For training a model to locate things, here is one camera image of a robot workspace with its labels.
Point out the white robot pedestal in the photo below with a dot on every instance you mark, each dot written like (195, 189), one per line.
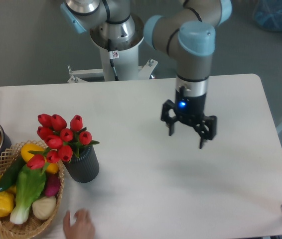
(119, 52)

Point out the white garlic bulb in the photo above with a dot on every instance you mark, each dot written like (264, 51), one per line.
(44, 207)

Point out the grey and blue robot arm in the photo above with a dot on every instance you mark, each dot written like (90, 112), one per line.
(187, 37)

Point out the dark grey ribbed vase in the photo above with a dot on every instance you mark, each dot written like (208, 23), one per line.
(85, 168)

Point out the person's hand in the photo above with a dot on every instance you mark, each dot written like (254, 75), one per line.
(83, 228)

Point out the red tulip bouquet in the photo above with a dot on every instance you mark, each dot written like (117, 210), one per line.
(62, 141)

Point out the woven wicker basket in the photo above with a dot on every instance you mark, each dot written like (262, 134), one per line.
(33, 226)

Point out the dark green cucumber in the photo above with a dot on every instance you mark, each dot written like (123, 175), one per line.
(10, 176)

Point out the green bok choy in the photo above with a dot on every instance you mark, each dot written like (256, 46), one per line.
(29, 186)

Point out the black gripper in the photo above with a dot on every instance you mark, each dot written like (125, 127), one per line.
(190, 111)

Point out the blue plastic bag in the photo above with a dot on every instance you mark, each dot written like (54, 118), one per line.
(268, 15)

